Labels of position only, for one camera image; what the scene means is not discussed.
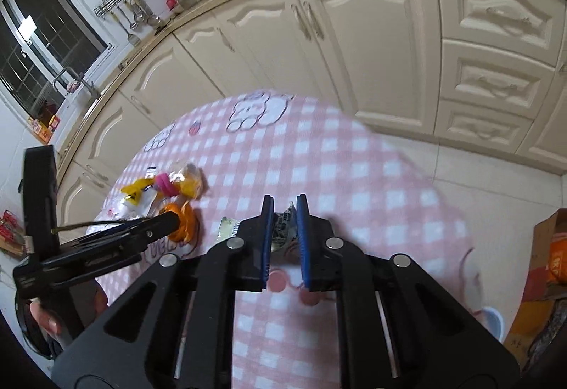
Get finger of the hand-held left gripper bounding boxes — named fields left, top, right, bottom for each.
left=92, top=222, right=181, bottom=258
left=88, top=212, right=181, bottom=242

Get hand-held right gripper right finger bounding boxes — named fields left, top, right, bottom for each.
left=297, top=194, right=520, bottom=389

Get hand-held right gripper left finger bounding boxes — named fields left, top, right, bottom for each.
left=52, top=194, right=274, bottom=389

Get silver wrapper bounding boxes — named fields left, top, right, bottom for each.
left=272, top=201, right=299, bottom=250

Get orange wrapper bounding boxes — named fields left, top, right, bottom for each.
left=159, top=201, right=198, bottom=246

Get light blue plastic bin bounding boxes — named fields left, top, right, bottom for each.
left=481, top=307, right=506, bottom=343

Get person's left hand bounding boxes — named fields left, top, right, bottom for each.
left=29, top=285, right=110, bottom=337

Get yellow wrapper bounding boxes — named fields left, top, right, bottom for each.
left=170, top=163, right=204, bottom=199
left=120, top=177, right=156, bottom=206

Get small green white wrapper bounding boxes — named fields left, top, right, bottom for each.
left=217, top=216, right=242, bottom=243

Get pink wrapper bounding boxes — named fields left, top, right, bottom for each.
left=153, top=172, right=175, bottom=197

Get red flat item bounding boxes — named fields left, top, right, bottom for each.
left=0, top=209, right=27, bottom=257

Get pink checked tablecloth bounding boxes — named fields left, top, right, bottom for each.
left=86, top=90, right=481, bottom=389

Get orange packets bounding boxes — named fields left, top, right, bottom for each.
left=29, top=114, right=61, bottom=146

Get metal faucet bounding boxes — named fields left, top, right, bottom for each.
left=52, top=66, right=101, bottom=100

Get dark kitchen window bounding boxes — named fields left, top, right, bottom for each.
left=0, top=0, right=109, bottom=115

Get cream kitchen cabinets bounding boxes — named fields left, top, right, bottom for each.
left=55, top=0, right=567, bottom=221

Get small cream drawer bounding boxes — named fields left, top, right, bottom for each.
left=434, top=101, right=534, bottom=153

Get brown cardboard box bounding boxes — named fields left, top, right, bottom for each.
left=503, top=207, right=567, bottom=365

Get medium cream drawer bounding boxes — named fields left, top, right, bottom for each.
left=440, top=39, right=554, bottom=119

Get orange printed bag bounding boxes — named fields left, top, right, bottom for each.
left=545, top=234, right=567, bottom=288

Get dark patterned bag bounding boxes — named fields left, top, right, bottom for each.
left=523, top=305, right=563, bottom=372

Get large cream drawer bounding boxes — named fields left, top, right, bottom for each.
left=436, top=0, right=563, bottom=66

